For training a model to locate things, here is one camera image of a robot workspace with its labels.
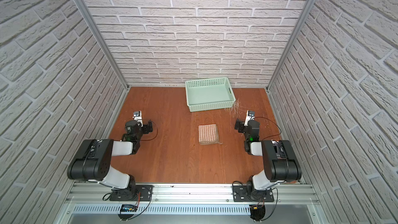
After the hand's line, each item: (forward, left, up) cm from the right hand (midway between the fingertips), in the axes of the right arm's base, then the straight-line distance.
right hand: (241, 117), depth 94 cm
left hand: (+4, +63, +1) cm, 63 cm away
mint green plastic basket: (+27, +19, -7) cm, 34 cm away
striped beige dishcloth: (-7, +21, -5) cm, 23 cm away
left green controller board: (-42, +62, -8) cm, 75 cm away
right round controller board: (-47, +2, -8) cm, 48 cm away
